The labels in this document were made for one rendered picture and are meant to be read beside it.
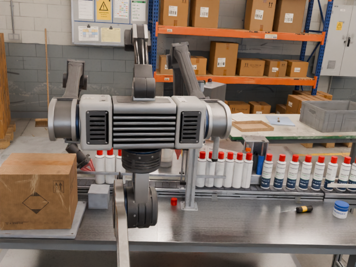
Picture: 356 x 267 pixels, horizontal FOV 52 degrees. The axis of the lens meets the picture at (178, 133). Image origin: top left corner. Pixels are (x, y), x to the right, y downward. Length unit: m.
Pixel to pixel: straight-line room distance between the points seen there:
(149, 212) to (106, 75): 5.09
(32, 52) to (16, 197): 4.71
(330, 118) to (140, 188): 2.73
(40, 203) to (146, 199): 0.60
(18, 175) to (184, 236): 0.77
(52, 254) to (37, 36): 4.19
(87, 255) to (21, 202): 1.02
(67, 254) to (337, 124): 2.65
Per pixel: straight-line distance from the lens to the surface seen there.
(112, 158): 1.99
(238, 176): 2.06
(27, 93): 6.40
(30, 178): 1.66
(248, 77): 5.87
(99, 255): 2.63
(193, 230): 1.77
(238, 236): 1.78
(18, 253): 2.75
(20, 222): 1.77
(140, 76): 1.17
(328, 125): 3.73
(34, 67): 6.30
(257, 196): 2.12
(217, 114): 1.21
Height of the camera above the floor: 1.80
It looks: 18 degrees down
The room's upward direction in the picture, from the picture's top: 4 degrees clockwise
